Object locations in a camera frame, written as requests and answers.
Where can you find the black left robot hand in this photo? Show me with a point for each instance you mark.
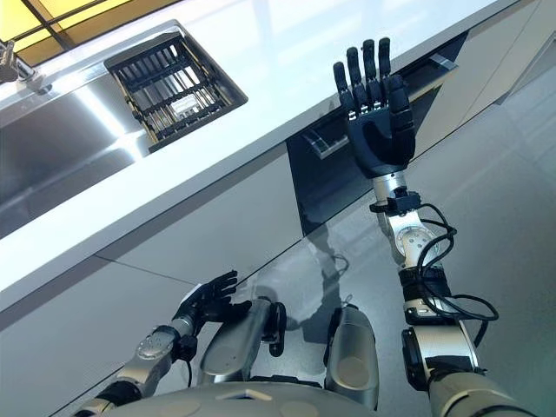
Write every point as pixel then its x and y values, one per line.
pixel 213 293

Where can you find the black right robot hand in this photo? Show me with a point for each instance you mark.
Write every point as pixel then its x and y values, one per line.
pixel 382 134

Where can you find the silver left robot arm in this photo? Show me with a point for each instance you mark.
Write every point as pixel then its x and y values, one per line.
pixel 147 352

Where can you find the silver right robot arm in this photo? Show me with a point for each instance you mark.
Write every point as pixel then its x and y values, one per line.
pixel 434 330

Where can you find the black dishwasher front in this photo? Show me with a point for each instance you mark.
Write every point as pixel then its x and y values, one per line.
pixel 347 174

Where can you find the silver left robot leg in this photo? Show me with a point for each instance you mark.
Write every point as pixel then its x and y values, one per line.
pixel 236 343

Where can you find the silver robot leg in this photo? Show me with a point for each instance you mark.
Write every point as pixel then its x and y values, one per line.
pixel 236 343
pixel 352 347

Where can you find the white cabinet door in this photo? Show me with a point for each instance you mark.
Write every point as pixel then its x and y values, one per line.
pixel 143 260

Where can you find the silver robot torso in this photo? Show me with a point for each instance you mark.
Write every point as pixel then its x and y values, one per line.
pixel 260 399

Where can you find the silver right robot leg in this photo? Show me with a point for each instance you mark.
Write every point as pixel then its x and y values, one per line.
pixel 352 347

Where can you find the black dish rack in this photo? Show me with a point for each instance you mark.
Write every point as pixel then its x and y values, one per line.
pixel 174 97

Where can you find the stainless steel sink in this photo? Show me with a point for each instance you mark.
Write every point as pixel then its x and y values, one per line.
pixel 65 130

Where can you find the chrome faucet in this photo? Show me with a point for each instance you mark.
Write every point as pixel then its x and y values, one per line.
pixel 17 65

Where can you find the yellow framed window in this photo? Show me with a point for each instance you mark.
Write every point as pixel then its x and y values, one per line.
pixel 56 21

